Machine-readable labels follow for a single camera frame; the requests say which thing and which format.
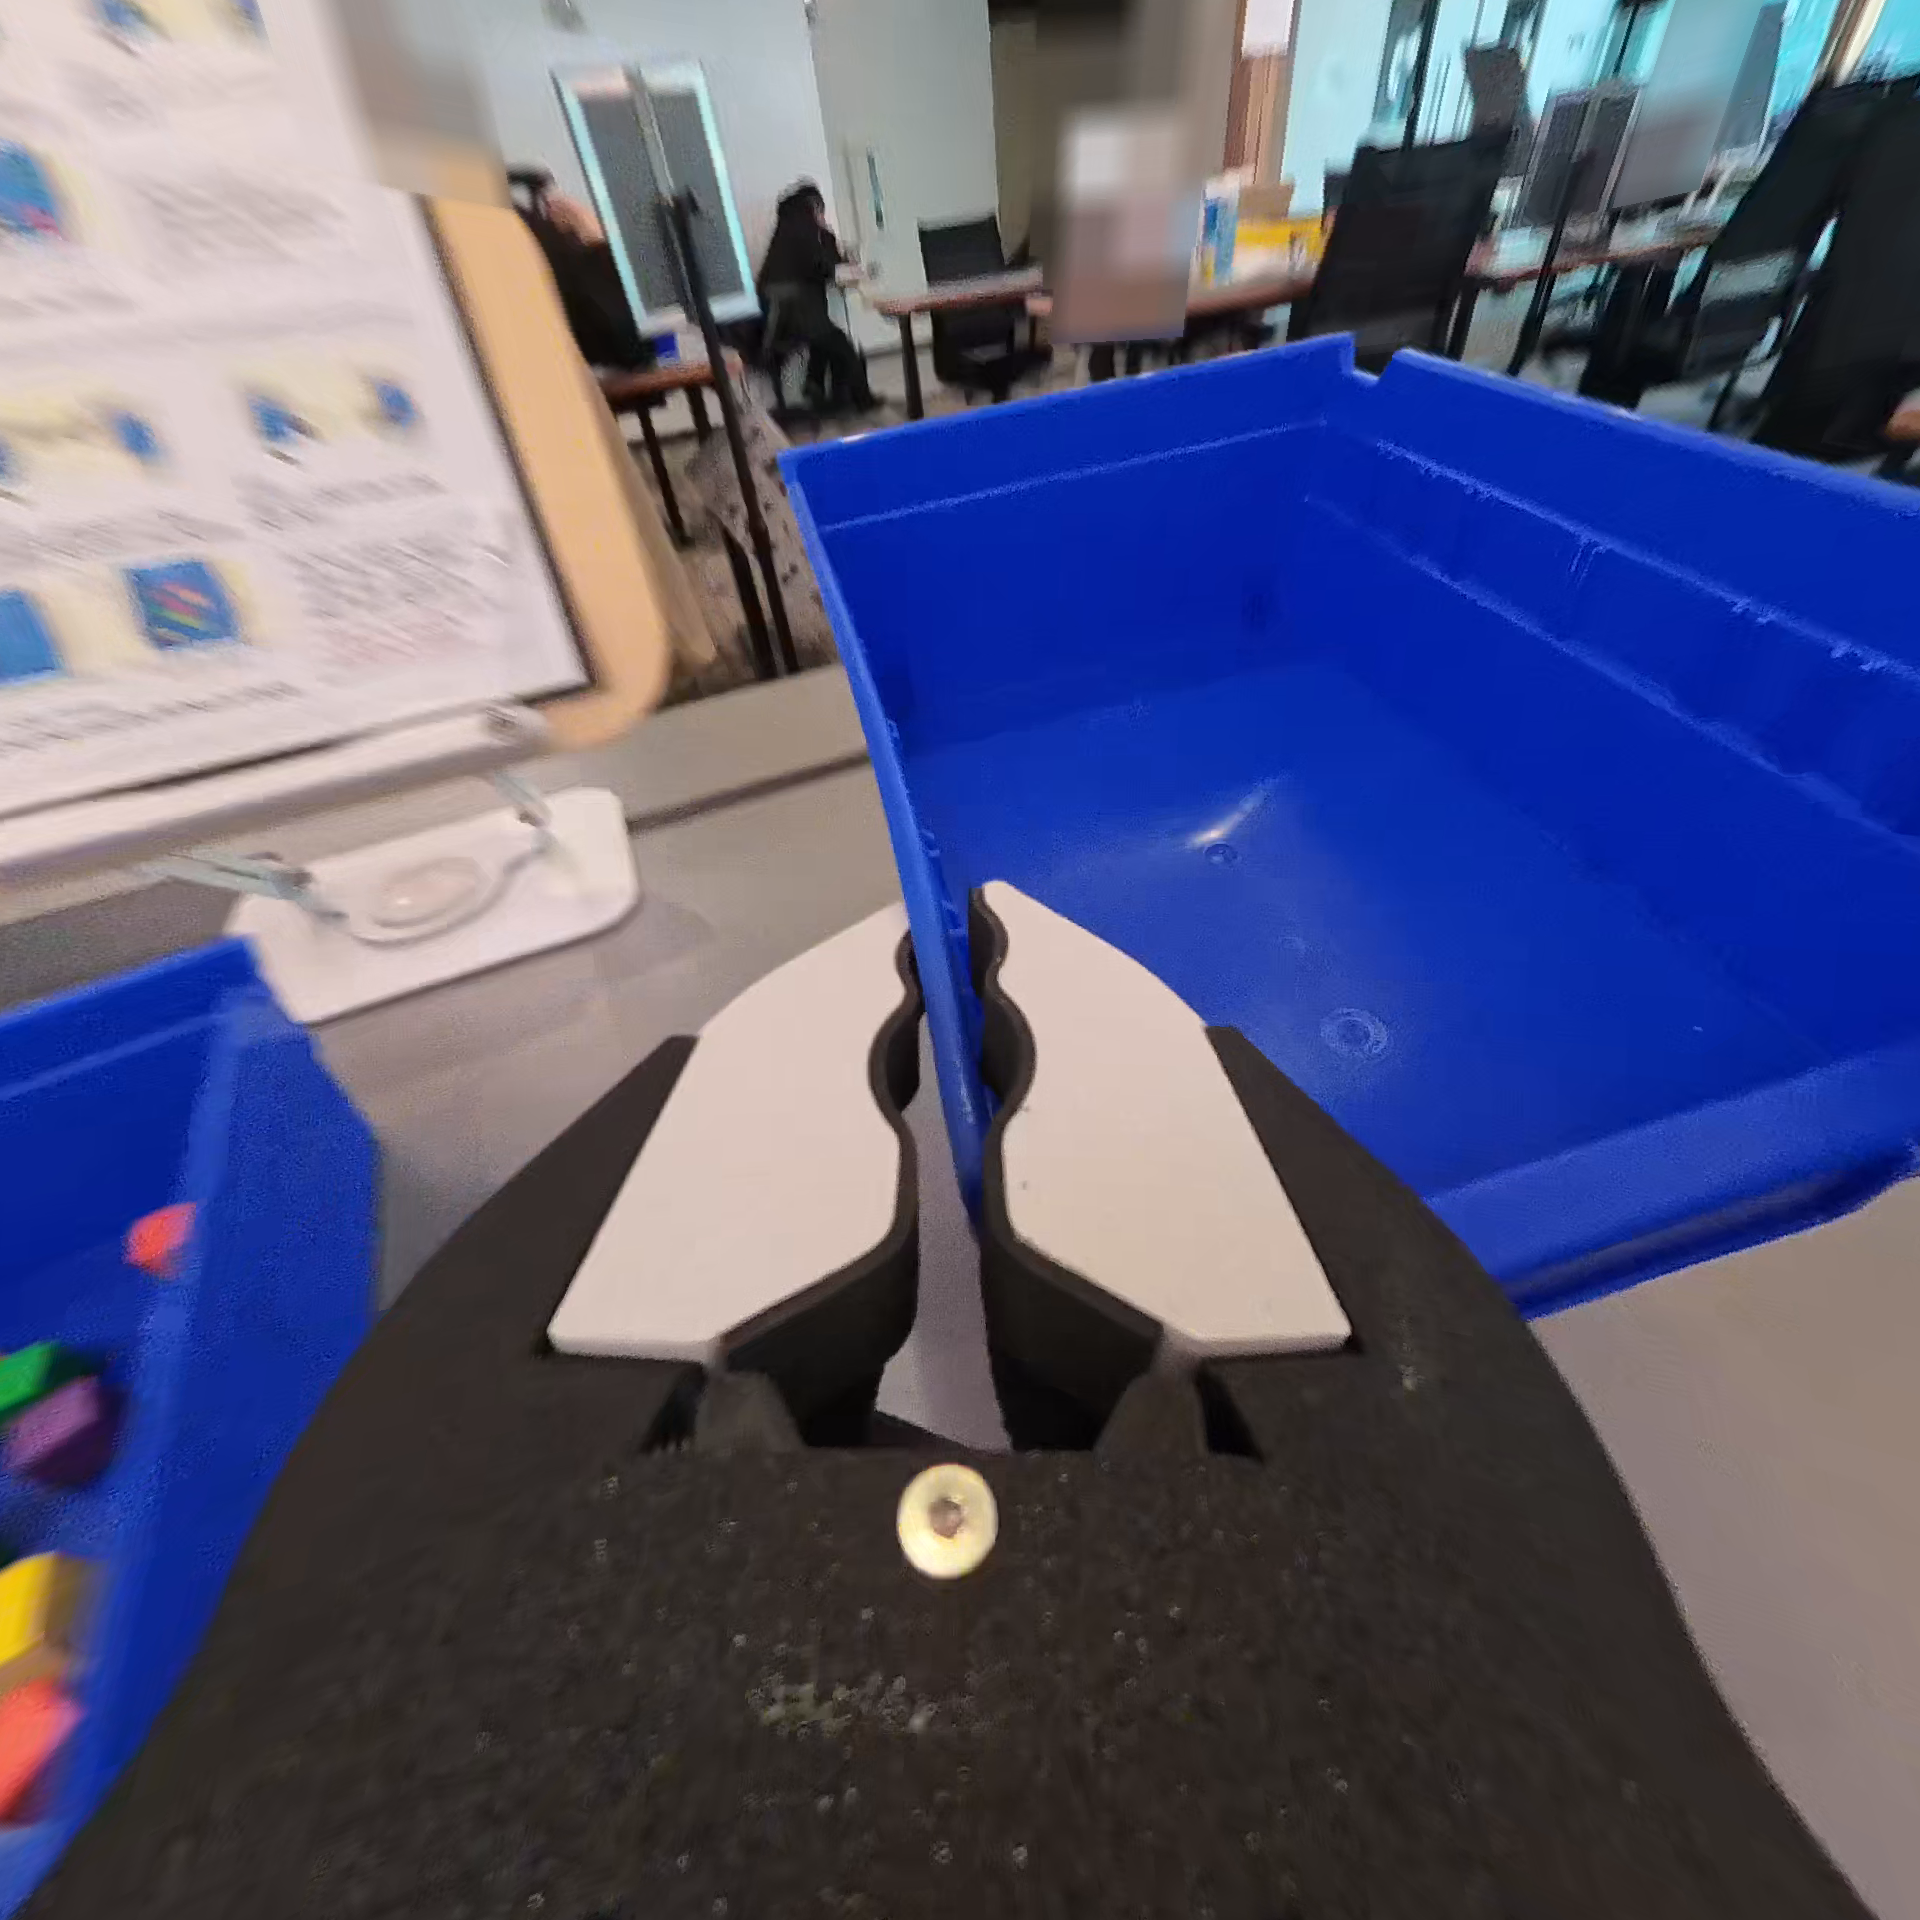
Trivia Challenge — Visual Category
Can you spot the grey patterned cushion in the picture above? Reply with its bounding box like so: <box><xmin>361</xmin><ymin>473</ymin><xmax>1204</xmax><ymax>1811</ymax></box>
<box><xmin>683</xmin><ymin>351</ymin><xmax>836</xmax><ymax>675</ymax></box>

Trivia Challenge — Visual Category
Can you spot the printed instruction sheet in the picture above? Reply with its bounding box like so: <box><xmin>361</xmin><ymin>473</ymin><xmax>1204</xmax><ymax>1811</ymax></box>
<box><xmin>0</xmin><ymin>0</ymin><xmax>590</xmax><ymax>820</ymax></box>

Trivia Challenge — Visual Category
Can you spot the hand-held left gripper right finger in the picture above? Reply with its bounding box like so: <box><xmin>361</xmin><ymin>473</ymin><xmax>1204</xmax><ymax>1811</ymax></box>
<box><xmin>970</xmin><ymin>883</ymin><xmax>1356</xmax><ymax>1452</ymax></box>

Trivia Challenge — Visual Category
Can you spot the blue plastic bin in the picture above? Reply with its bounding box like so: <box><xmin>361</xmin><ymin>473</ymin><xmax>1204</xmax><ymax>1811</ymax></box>
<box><xmin>779</xmin><ymin>332</ymin><xmax>1920</xmax><ymax>1323</ymax></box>
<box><xmin>0</xmin><ymin>939</ymin><xmax>380</xmax><ymax>1889</ymax></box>

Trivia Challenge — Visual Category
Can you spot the stack of blue white cartons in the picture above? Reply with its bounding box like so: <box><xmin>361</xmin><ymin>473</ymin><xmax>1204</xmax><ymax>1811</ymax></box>
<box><xmin>1199</xmin><ymin>174</ymin><xmax>1324</xmax><ymax>287</ymax></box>

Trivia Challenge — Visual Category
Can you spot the black office chair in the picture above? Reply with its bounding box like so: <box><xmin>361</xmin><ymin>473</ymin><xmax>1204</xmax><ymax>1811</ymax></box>
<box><xmin>1748</xmin><ymin>91</ymin><xmax>1920</xmax><ymax>468</ymax></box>
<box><xmin>1573</xmin><ymin>83</ymin><xmax>1848</xmax><ymax>438</ymax></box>
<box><xmin>1290</xmin><ymin>133</ymin><xmax>1517</xmax><ymax>375</ymax></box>
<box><xmin>918</xmin><ymin>215</ymin><xmax>1040</xmax><ymax>399</ymax></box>

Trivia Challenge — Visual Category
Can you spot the yellow wooden cube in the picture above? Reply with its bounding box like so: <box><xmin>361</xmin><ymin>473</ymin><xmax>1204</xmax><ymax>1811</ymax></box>
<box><xmin>0</xmin><ymin>1550</ymin><xmax>89</xmax><ymax>1675</ymax></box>

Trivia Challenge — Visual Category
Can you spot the tan fabric cover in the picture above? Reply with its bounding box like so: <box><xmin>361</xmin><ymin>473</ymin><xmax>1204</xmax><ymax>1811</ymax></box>
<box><xmin>631</xmin><ymin>435</ymin><xmax>722</xmax><ymax>675</ymax></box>

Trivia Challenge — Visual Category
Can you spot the purple wooden cube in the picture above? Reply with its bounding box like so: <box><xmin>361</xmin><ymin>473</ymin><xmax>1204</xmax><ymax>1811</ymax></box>
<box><xmin>7</xmin><ymin>1379</ymin><xmax>122</xmax><ymax>1487</ymax></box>

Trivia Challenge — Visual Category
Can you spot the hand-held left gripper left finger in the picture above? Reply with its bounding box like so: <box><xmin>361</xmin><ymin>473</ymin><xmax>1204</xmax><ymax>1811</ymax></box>
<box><xmin>547</xmin><ymin>901</ymin><xmax>925</xmax><ymax>1452</ymax></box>

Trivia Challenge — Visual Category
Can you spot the teal framed glass panel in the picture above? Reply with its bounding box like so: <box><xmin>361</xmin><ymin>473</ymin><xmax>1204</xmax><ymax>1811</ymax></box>
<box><xmin>553</xmin><ymin>59</ymin><xmax>757</xmax><ymax>332</ymax></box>

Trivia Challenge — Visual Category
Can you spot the large red wooden cube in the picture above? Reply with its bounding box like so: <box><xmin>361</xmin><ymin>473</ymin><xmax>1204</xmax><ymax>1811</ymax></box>
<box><xmin>0</xmin><ymin>1679</ymin><xmax>82</xmax><ymax>1824</ymax></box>

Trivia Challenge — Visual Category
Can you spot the wooden desk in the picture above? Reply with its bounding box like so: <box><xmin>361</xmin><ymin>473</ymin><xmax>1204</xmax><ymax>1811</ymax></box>
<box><xmin>597</xmin><ymin>351</ymin><xmax>722</xmax><ymax>549</ymax></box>
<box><xmin>861</xmin><ymin>224</ymin><xmax>1726</xmax><ymax>422</ymax></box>

